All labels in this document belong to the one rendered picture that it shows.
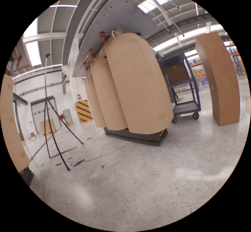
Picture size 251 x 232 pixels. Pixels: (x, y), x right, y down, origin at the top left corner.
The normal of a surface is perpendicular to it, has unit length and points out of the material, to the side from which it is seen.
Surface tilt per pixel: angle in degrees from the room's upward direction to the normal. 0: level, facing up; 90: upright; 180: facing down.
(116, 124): 90
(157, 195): 0
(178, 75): 90
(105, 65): 90
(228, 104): 90
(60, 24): 175
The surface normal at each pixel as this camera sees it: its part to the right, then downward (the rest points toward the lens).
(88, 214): -0.29, -0.95
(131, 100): -0.70, 0.26
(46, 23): 0.22, 0.97
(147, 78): 0.11, 0.03
